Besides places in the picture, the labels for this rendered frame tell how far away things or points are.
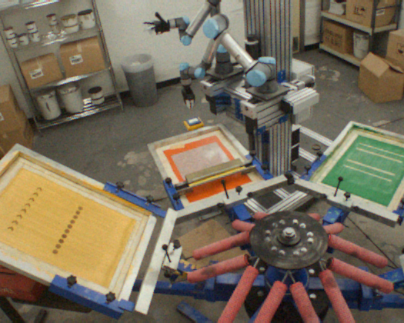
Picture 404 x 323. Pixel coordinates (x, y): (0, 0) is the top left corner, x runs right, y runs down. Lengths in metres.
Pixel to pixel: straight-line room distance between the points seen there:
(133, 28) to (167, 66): 0.80
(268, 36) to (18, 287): 2.14
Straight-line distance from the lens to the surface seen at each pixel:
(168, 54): 5.79
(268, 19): 2.66
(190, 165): 2.45
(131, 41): 5.62
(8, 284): 1.94
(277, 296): 1.40
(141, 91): 5.32
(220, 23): 2.44
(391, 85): 5.24
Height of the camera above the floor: 2.41
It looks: 36 degrees down
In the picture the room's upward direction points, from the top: 9 degrees counter-clockwise
